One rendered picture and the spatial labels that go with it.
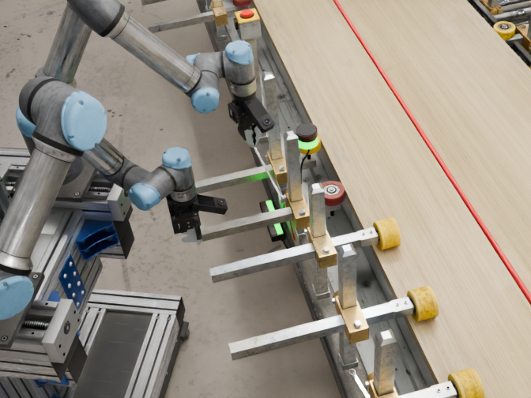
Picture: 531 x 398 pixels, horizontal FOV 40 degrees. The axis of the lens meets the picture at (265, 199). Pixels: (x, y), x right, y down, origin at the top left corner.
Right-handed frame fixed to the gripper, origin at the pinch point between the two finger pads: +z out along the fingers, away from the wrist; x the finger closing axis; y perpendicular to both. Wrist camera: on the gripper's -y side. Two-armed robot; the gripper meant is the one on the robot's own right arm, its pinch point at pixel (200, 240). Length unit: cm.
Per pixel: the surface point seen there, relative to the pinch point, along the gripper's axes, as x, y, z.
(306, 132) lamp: -2.7, -35.1, -30.6
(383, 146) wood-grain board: -14, -63, -9
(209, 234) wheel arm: 1.5, -2.8, -3.3
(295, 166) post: -2.2, -31.3, -19.3
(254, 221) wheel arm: 1.1, -16.8, -3.9
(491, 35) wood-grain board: -60, -124, -10
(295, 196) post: -2.2, -30.8, -7.3
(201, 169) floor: -126, -12, 82
